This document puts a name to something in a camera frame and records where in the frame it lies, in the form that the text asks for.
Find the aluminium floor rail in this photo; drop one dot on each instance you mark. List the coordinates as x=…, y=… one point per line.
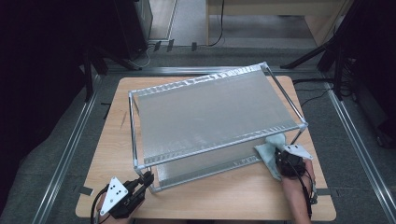
x=358, y=146
x=155, y=70
x=65, y=158

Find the black tripod stand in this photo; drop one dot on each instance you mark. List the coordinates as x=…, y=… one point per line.
x=338, y=77

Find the black cabinet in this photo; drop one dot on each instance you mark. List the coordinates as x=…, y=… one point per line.
x=134, y=28

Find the black metal stand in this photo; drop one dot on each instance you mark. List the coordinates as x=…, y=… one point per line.
x=88, y=81

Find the light blue cleaning cloth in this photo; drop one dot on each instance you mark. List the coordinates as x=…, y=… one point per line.
x=269, y=155

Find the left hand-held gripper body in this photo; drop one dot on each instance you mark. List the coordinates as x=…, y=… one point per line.
x=115, y=196

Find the light wooden desk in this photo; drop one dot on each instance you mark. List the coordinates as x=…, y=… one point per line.
x=264, y=7

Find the person's left hand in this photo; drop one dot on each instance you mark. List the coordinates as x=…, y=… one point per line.
x=115, y=221

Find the grey tape piece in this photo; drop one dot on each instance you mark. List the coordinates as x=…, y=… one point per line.
x=85, y=190
x=323, y=192

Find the black floor tape mark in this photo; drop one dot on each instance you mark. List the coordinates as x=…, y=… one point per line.
x=107, y=112

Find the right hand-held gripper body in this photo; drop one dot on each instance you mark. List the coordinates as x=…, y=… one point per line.
x=292, y=165

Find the black tape strip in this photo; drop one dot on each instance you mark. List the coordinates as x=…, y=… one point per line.
x=194, y=46
x=157, y=46
x=170, y=45

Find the person's right hand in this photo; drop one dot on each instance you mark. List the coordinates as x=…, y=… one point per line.
x=299, y=185

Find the black curtain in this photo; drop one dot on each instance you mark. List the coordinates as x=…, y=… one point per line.
x=379, y=62
x=37, y=77

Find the silver two-tier fabric rack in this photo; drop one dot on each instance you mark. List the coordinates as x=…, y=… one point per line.
x=211, y=115

